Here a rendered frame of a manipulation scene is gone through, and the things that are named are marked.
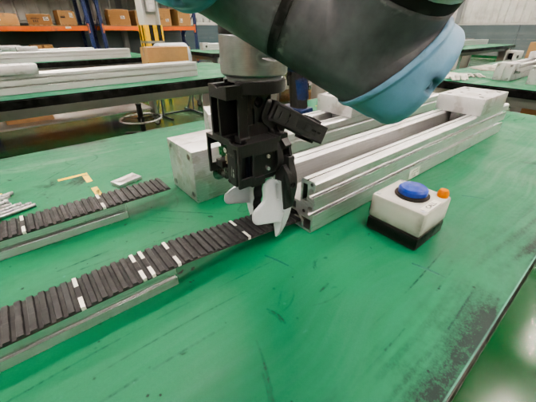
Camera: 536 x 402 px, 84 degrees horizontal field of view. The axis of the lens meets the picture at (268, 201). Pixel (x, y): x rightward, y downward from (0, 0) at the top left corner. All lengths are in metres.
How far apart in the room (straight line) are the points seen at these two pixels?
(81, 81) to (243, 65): 1.63
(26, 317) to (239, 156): 0.26
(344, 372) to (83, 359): 0.24
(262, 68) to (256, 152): 0.09
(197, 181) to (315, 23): 0.37
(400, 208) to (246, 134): 0.24
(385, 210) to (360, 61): 0.29
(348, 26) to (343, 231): 0.33
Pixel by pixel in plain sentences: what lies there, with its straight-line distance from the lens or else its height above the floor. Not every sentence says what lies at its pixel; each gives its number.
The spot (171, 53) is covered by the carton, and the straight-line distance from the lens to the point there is 2.57.
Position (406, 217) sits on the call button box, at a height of 0.83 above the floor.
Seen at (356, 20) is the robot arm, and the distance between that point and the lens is 0.20.
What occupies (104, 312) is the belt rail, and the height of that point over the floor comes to 0.79.
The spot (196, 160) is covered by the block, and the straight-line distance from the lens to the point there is 0.51.
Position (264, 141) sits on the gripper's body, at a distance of 0.35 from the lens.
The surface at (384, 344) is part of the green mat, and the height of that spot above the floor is 0.78.
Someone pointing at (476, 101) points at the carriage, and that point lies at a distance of 0.90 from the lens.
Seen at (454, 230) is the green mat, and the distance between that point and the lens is 0.55.
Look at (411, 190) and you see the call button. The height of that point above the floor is 0.85.
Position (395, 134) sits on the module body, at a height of 0.85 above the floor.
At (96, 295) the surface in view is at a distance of 0.37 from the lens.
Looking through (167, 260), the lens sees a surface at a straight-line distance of 0.38.
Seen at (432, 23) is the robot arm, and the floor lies 1.05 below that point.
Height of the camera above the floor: 1.05
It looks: 30 degrees down
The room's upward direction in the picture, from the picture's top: straight up
